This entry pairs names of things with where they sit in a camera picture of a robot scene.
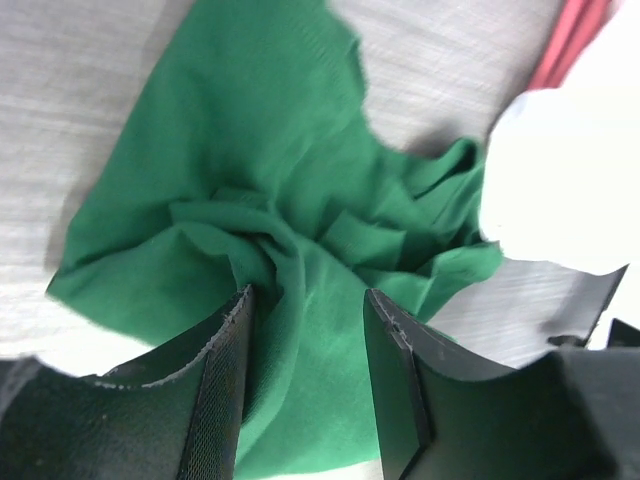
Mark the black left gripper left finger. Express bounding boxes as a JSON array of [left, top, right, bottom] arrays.
[[1, 287, 255, 480]]

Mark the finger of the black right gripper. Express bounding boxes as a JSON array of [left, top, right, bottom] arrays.
[[547, 266, 628, 348]]

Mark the green t shirt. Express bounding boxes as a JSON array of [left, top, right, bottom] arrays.
[[48, 1, 501, 479]]

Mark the folded red t shirt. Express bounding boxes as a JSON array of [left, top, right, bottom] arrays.
[[526, 0, 612, 91]]

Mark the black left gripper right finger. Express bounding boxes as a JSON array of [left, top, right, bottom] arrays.
[[364, 290, 639, 479]]

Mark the folded white t shirt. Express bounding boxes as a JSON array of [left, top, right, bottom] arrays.
[[478, 0, 640, 276]]

